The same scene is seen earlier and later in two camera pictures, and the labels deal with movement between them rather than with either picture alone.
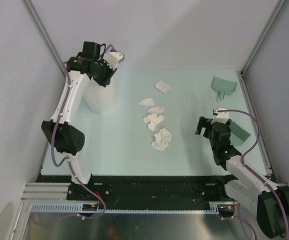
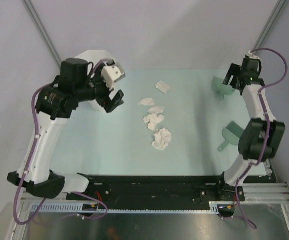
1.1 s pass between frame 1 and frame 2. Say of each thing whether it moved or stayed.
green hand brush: stayed
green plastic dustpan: stayed
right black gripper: moved
